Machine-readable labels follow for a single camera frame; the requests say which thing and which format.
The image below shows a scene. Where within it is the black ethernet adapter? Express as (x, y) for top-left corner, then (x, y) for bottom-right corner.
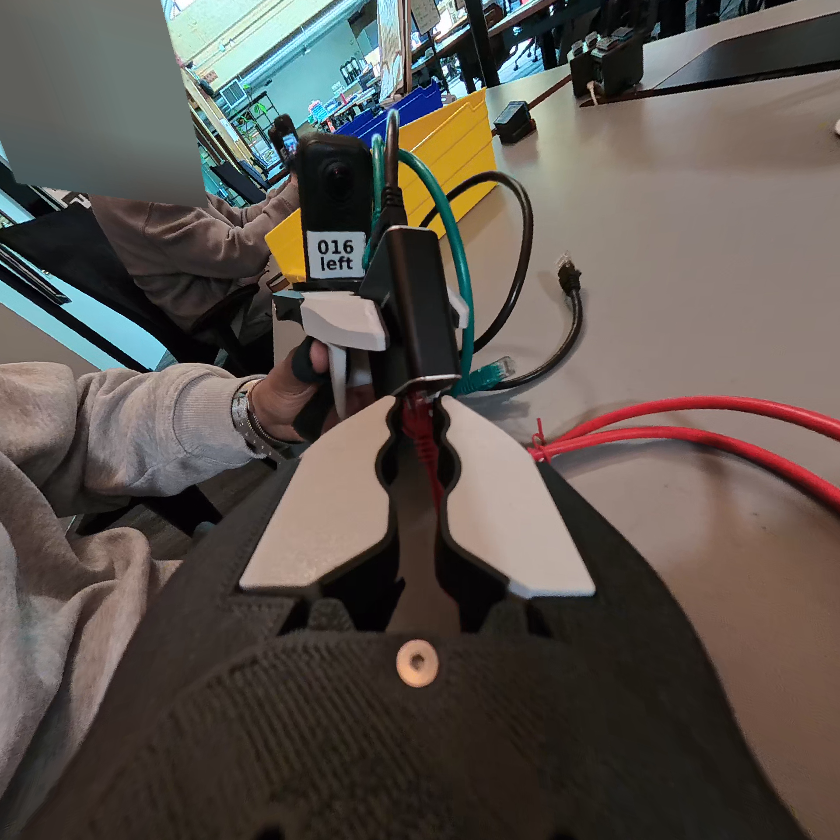
(384, 226), (462, 396)

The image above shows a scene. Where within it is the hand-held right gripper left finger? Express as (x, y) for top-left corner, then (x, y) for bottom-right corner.
(238, 394), (399, 589)

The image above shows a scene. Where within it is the black battery charger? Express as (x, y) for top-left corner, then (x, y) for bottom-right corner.
(568, 29), (647, 101)

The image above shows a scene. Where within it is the yellow plastic bin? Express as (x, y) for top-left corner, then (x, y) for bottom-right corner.
(266, 88), (496, 277)

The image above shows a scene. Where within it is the black desk mat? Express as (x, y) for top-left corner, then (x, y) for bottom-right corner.
(646, 10), (840, 93)

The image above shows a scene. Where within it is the black hand-held camera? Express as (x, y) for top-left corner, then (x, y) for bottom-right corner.
(269, 115), (301, 173)

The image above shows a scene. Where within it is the person's left hand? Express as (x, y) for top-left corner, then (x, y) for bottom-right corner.
(251, 343), (378, 448)

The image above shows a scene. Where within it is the small black box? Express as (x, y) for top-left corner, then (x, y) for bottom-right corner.
(492, 100), (537, 143)

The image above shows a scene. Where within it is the silver wrist bracelet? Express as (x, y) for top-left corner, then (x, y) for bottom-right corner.
(231, 379), (290, 460)

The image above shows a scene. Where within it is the black ethernet cable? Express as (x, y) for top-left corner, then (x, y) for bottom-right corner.
(381, 110), (585, 395)

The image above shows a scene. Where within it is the black office chair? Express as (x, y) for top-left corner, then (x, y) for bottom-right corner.
(0, 210), (277, 388)

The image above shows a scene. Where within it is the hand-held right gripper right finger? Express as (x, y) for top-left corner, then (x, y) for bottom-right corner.
(438, 394), (598, 600)

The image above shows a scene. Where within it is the person's grey hoodie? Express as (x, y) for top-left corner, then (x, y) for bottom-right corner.
(0, 453), (191, 840)

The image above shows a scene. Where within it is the red ethernet cable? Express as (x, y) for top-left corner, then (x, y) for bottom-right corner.
(400, 392), (840, 514)

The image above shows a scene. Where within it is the blue plastic bin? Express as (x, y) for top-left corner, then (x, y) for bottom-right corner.
(341, 79), (444, 132)

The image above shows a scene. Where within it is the green ethernet cable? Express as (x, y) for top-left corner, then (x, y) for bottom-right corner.
(362, 134), (519, 396)

